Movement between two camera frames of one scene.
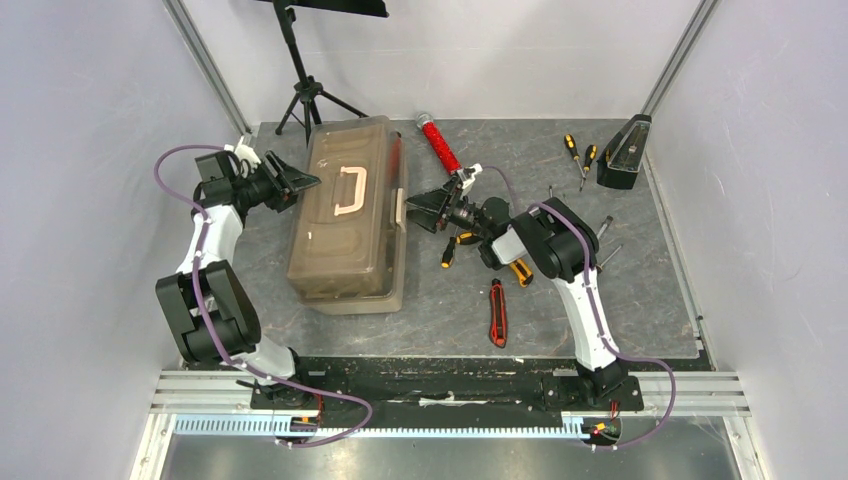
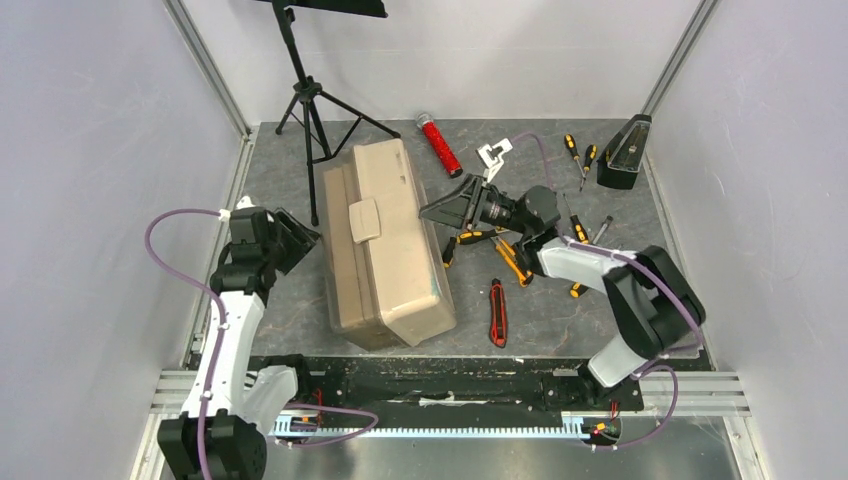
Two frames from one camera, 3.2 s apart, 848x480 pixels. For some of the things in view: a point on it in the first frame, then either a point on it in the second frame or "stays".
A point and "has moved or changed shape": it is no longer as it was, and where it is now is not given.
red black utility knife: (498, 313) stays
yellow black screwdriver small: (448, 253) stays
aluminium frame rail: (669, 392) stays
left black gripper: (290, 180) to (302, 239)
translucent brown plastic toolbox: (348, 247) has moved or changed shape
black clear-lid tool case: (619, 164) stays
